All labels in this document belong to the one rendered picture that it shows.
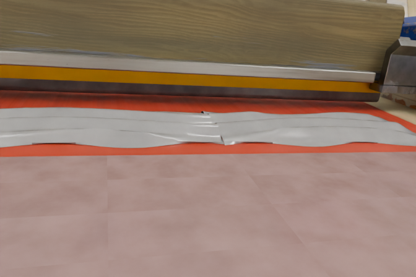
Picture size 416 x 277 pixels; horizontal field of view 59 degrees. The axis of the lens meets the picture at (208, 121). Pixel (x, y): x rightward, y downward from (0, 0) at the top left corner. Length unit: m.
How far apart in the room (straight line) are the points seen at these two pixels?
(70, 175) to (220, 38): 0.18
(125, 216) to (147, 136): 0.09
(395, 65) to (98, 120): 0.28
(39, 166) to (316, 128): 0.19
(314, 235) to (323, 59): 0.23
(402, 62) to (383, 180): 0.19
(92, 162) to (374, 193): 0.15
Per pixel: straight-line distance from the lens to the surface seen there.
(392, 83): 0.40
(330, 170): 0.23
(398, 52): 0.40
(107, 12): 0.31
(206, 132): 0.25
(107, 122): 0.25
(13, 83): 0.33
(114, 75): 0.32
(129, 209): 0.17
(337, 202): 0.20
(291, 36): 0.35
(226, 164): 0.21
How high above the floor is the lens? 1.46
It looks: 48 degrees down
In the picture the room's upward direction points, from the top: 19 degrees clockwise
